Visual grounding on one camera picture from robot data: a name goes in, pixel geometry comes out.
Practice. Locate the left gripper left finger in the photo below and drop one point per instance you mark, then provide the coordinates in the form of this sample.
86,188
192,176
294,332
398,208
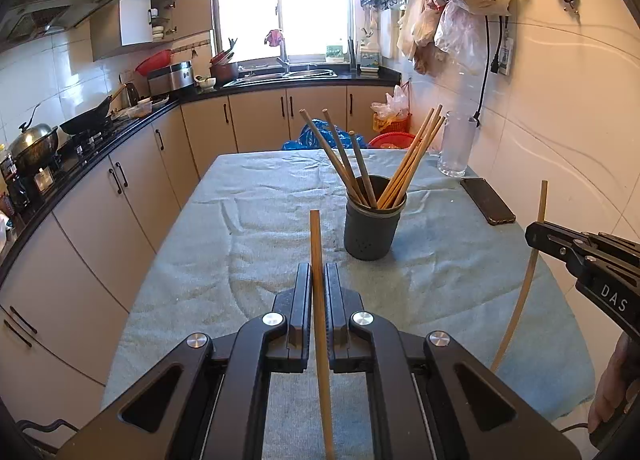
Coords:
299,320

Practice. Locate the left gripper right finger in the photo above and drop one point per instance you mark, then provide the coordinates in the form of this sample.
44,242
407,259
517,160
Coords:
336,320

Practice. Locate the lower kitchen cabinets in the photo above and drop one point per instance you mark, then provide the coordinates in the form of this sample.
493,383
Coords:
67,296

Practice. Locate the person's right hand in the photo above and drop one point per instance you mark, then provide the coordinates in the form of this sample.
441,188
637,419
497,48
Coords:
619,383

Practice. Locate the dark chopstick holder cup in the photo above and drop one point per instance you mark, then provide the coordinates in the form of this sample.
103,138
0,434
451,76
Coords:
368,233

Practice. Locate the light blue table towel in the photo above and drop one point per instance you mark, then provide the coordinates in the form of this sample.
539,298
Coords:
240,237

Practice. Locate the black smartphone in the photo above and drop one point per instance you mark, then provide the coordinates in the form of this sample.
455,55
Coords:
494,209

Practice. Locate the red plastic basin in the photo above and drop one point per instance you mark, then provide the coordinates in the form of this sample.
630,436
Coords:
392,140

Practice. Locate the clear glass mug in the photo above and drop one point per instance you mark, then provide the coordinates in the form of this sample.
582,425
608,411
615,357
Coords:
457,141

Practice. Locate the red bin with bags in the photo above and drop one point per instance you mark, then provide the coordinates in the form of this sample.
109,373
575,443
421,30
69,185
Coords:
393,115

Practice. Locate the white hanging plastic bag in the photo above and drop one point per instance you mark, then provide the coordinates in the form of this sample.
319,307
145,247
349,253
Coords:
435,33

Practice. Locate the silver rice cooker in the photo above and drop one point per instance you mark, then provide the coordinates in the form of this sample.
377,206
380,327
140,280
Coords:
170,79

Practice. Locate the sink faucet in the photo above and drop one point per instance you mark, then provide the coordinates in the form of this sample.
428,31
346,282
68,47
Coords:
275,39

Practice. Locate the black wok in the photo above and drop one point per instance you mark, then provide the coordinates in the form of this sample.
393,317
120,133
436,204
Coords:
93,118

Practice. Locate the steel pot with lid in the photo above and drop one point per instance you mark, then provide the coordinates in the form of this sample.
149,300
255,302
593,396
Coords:
35,146

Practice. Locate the range hood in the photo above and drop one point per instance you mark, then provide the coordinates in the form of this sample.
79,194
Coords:
28,20

